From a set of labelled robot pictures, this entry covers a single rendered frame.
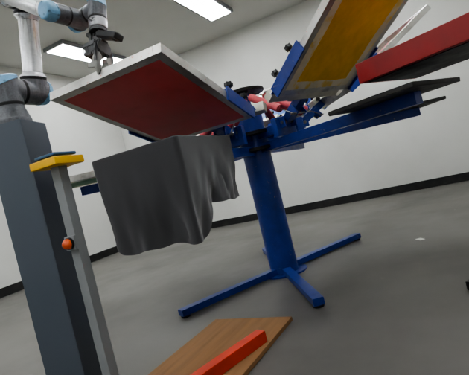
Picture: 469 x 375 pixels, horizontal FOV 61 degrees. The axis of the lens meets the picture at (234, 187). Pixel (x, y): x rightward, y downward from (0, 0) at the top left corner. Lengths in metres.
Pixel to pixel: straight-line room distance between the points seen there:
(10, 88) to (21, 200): 0.50
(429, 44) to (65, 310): 1.83
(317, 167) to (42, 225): 4.76
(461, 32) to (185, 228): 1.23
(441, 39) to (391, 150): 4.28
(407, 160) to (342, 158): 0.87
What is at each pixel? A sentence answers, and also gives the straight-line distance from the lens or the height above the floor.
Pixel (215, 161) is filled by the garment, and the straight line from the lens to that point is 1.78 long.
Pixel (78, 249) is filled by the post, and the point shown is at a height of 0.62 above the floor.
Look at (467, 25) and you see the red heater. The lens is 1.70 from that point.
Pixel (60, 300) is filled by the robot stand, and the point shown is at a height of 0.40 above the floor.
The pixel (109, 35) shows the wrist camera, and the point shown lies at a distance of 1.72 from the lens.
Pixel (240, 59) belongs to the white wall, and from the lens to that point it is 6.58.
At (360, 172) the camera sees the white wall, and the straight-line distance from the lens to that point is 6.00.
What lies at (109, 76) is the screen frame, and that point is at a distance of 1.66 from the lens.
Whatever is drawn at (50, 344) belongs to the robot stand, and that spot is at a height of 0.22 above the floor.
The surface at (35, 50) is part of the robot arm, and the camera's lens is 2.17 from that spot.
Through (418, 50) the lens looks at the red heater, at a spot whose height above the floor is 1.05.
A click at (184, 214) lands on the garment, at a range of 1.55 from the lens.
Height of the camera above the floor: 0.73
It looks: 1 degrees down
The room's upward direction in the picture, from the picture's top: 14 degrees counter-clockwise
